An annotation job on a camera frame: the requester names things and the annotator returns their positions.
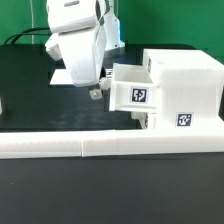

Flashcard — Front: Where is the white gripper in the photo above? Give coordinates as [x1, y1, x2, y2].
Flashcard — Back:
[58, 26, 106, 100]

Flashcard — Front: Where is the white drawer tray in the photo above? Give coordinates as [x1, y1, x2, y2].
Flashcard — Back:
[131, 112, 156, 130]
[100, 63, 159, 113]

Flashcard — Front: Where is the white front drawer tray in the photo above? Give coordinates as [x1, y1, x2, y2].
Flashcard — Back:
[131, 112, 156, 130]

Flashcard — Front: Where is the white drawer cabinet box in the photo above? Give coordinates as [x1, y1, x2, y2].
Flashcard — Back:
[143, 49, 224, 130]

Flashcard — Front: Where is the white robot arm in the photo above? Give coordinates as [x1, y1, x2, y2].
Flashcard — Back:
[45, 0, 125, 100]

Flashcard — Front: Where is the fiducial marker sheet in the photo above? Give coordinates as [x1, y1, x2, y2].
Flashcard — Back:
[50, 68, 113, 85]

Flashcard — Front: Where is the white L-shaped fence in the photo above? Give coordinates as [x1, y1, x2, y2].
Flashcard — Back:
[0, 130, 224, 159]

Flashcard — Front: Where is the black cable bundle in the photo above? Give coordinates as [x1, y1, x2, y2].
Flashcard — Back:
[2, 26, 53, 46]

